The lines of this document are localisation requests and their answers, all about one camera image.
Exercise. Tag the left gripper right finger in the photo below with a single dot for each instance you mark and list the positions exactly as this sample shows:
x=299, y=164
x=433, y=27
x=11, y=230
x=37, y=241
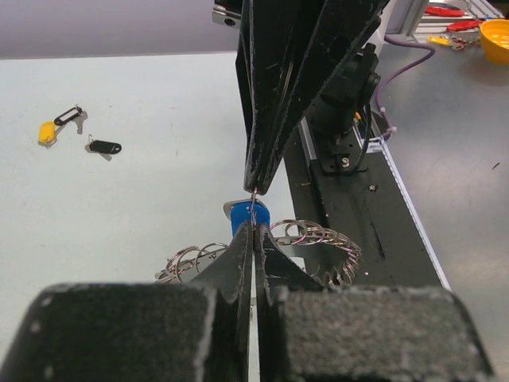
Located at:
x=307, y=332

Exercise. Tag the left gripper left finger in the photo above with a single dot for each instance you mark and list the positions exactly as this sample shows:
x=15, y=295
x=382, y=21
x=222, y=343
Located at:
x=194, y=331

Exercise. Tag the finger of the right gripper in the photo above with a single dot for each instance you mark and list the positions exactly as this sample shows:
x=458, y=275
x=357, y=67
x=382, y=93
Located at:
x=273, y=39
x=341, y=30

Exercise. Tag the metal keyring holder disc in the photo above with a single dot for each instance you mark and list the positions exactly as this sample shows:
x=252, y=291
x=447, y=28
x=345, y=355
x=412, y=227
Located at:
x=328, y=256

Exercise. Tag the blue tag key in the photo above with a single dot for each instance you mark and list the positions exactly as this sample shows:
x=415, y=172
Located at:
x=242, y=211

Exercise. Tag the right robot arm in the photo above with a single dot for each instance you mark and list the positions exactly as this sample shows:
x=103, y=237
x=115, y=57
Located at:
x=347, y=89

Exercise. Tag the red tool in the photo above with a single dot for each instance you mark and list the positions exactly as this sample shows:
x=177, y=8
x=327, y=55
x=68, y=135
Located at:
x=444, y=11

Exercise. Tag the yellow bowl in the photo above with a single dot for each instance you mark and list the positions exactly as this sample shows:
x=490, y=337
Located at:
x=494, y=40

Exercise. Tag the black white tag key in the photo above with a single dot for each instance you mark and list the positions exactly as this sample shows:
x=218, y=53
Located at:
x=76, y=114

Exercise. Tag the yellow tag key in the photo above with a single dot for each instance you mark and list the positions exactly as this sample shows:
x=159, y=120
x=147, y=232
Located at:
x=47, y=134

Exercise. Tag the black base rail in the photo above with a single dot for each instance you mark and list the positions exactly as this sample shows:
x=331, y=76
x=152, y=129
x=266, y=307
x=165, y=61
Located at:
x=372, y=208

